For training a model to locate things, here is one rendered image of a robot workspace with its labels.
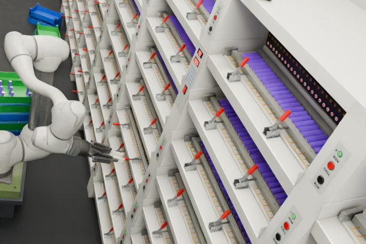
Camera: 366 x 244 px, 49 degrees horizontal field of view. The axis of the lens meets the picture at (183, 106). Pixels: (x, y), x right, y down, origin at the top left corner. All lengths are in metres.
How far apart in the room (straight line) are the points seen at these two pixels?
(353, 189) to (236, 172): 0.43
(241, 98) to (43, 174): 1.97
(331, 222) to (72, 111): 1.11
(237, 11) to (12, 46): 1.18
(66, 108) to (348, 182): 1.16
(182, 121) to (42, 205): 1.44
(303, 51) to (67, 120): 1.03
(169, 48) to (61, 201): 1.41
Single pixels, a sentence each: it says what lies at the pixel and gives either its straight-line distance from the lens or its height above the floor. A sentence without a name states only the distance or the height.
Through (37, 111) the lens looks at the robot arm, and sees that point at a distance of 2.36.
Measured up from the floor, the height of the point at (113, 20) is 0.99.
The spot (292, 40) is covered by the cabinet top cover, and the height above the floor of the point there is 1.81.
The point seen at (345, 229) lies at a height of 1.57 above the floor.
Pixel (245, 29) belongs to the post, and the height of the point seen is 1.67.
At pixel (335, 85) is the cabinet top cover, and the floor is 1.80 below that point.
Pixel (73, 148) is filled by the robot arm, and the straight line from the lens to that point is 1.86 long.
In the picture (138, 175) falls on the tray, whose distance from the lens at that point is 2.00.
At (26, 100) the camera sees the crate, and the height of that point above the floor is 0.34.
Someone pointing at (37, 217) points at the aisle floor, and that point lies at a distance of 2.70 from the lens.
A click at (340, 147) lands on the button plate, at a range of 0.90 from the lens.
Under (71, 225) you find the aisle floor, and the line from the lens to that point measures 2.69.
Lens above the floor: 2.11
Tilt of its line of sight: 31 degrees down
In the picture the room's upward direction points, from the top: 23 degrees clockwise
